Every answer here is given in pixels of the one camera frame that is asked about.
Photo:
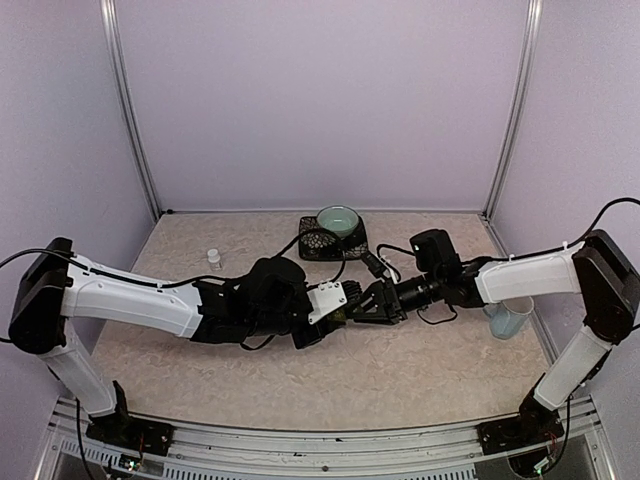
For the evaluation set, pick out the aluminium frame post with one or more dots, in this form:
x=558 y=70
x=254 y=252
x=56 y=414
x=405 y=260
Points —
x=116 y=54
x=517 y=107

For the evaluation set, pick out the right aluminium frame post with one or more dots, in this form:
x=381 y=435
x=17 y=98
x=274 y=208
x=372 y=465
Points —
x=517 y=107

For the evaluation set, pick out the left aluminium frame post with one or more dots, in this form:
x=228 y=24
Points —
x=116 y=54

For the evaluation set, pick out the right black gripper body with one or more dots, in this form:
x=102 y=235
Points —
x=395 y=310

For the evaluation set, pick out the celadon green bowl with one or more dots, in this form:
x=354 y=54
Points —
x=338 y=219

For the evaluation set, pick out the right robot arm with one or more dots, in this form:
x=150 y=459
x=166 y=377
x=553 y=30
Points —
x=593 y=267

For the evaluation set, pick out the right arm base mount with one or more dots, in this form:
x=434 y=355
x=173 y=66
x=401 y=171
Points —
x=515 y=432

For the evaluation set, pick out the light blue mug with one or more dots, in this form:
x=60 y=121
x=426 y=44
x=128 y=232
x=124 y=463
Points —
x=508 y=316

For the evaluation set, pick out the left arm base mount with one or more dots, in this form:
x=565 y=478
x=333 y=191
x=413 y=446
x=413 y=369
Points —
x=121 y=429

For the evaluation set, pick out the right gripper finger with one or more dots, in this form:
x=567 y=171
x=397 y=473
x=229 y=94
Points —
x=370 y=318
x=371 y=300

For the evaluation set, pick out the front aluminium rail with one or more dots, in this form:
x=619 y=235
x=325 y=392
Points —
x=208 y=451

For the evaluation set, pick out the black floral square plate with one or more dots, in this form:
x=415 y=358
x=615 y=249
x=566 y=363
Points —
x=321 y=247

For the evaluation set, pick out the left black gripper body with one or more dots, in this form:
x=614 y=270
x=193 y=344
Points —
x=305 y=341

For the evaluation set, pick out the green three-compartment pill box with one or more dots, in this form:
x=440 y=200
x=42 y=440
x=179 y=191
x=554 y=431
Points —
x=338 y=316

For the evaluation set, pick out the far white pill bottle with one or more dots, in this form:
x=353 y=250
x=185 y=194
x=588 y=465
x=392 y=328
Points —
x=214 y=259

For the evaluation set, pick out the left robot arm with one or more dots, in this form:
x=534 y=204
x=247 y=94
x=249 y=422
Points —
x=273 y=299

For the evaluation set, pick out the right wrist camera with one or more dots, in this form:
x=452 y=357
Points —
x=375 y=266

